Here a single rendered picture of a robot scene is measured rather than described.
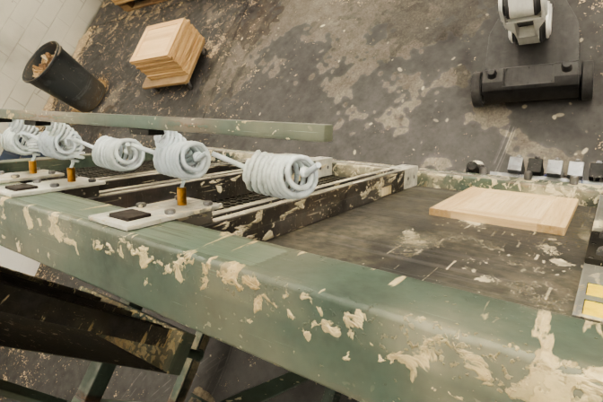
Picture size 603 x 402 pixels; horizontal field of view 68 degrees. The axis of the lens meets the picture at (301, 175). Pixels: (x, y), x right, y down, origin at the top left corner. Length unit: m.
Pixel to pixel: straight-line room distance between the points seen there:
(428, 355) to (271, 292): 0.17
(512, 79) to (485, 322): 2.34
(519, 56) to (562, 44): 0.21
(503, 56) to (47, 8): 5.28
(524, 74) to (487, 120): 0.32
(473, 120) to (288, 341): 2.44
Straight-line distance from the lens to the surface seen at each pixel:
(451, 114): 2.89
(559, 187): 1.58
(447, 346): 0.42
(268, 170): 0.63
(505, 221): 1.19
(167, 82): 4.42
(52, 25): 6.54
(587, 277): 0.79
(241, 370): 2.86
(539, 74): 2.72
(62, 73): 5.14
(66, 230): 0.81
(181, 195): 0.79
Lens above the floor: 2.33
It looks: 50 degrees down
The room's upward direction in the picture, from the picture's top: 46 degrees counter-clockwise
